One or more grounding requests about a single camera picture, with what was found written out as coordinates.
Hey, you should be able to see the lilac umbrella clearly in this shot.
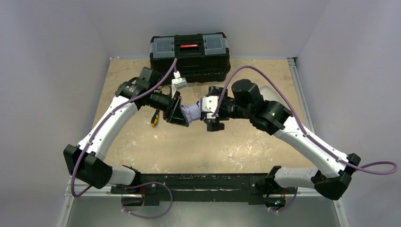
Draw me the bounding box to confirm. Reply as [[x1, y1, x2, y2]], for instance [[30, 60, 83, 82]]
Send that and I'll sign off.
[[181, 101, 206, 124]]

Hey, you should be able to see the black plastic toolbox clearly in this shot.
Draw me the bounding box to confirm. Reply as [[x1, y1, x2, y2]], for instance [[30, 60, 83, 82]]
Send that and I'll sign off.
[[149, 32, 231, 83]]

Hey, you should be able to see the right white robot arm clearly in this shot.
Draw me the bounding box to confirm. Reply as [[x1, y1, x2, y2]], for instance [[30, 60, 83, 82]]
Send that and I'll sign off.
[[199, 79, 361, 201]]

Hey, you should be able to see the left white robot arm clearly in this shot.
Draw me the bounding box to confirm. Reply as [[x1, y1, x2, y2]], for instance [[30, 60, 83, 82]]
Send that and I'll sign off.
[[63, 65, 180, 197]]

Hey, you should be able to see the yellow black screwdriver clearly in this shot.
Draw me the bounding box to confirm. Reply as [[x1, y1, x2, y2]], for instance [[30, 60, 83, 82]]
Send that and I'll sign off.
[[150, 109, 160, 127]]

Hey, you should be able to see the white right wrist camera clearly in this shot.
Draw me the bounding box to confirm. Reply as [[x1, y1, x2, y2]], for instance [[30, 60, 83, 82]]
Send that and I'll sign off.
[[200, 96, 219, 121]]

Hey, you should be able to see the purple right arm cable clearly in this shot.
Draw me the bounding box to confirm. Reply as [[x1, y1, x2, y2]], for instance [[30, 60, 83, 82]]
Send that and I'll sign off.
[[211, 65, 399, 214]]

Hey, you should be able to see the aluminium frame rail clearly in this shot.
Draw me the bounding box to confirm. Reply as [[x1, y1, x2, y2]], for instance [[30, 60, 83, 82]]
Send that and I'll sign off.
[[63, 58, 359, 215]]

